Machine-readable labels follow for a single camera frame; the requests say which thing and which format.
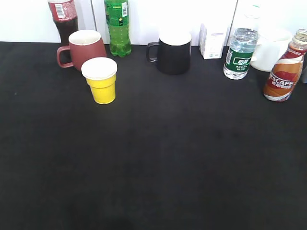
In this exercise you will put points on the yellow paper cup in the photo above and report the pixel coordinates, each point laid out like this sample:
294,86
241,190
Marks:
100,75

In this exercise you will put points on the green sprite bottle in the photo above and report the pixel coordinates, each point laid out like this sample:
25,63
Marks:
117,19

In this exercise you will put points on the black ceramic mug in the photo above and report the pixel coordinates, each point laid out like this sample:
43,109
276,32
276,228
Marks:
171,53

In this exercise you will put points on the small white carton box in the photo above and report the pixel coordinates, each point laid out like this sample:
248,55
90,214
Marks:
211,40

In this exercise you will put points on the maroon ceramic mug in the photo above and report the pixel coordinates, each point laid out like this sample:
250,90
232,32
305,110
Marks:
83,46

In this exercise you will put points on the clear water bottle green label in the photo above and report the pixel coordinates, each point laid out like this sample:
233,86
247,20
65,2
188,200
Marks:
243,44

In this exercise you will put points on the Nescafe coffee bottle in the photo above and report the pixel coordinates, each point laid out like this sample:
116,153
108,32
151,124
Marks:
287,70

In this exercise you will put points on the cola bottle red label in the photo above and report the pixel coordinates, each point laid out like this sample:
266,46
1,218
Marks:
65,18

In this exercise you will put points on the grey ceramic mug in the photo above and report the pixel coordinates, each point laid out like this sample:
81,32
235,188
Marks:
304,76

